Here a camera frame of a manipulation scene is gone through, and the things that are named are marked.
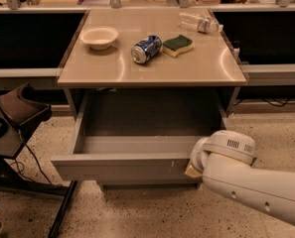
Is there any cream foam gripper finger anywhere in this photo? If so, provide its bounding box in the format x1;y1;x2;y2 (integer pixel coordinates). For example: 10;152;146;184
185;164;203;179

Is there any clear plastic water bottle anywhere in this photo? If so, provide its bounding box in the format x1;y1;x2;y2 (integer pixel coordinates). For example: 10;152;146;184
179;12;223;34

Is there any grey drawer cabinet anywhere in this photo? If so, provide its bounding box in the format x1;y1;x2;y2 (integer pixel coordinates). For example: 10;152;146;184
58;7;246;188

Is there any blue crushed soda can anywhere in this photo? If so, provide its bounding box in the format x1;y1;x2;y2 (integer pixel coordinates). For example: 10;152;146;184
131;35;162;64

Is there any grey top drawer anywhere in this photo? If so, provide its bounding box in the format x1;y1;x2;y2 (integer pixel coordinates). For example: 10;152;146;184
52;87;224;186

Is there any black cable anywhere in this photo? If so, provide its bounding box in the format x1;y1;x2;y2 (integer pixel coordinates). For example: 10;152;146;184
8;129;56;185

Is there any white bowl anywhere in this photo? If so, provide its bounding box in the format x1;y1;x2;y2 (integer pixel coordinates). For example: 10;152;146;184
79;27;118;51

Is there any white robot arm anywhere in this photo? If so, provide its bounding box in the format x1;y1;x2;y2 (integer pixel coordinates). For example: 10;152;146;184
185;130;295;226

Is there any green yellow sponge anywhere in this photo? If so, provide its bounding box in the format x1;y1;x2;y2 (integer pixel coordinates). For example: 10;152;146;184
162;35;194;58

